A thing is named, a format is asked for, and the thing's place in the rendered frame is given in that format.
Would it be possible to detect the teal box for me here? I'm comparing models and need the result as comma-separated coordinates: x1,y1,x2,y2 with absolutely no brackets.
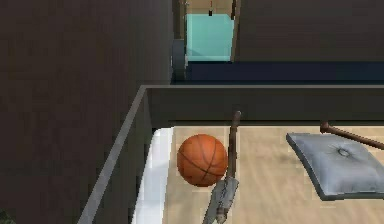
185,13,235,63

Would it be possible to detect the dark blue bed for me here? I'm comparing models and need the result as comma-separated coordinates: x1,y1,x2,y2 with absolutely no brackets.
185,61,384,83

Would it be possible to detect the green house plant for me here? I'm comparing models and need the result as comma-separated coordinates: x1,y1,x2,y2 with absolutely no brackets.
0,209,16,224

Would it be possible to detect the orange basketball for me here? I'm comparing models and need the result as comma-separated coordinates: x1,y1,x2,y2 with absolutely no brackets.
176,133,229,188

